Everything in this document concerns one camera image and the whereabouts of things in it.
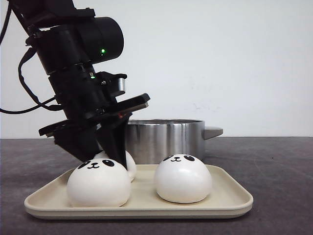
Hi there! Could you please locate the stainless steel steamer pot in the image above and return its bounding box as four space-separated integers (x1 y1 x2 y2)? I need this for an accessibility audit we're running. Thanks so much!
126 119 224 164

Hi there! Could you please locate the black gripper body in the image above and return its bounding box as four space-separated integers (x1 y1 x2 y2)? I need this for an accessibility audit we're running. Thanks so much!
39 65 150 137

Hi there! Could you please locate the panda bun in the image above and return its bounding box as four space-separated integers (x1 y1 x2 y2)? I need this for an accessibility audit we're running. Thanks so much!
154 154 213 204
94 149 137 182
67 159 131 207

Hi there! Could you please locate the beige rectangular tray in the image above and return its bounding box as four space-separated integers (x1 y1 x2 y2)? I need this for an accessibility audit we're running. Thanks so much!
24 164 253 220

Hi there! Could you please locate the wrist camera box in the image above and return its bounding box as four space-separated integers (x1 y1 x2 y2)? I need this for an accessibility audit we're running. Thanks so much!
96 71 127 97

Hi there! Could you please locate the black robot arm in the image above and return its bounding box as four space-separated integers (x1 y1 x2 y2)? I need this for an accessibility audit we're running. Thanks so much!
8 0 149 165

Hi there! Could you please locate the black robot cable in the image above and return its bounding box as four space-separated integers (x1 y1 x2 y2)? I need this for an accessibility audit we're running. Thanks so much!
0 4 64 115

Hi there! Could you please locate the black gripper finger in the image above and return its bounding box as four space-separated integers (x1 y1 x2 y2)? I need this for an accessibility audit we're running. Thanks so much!
54 127 101 162
97 115 129 169

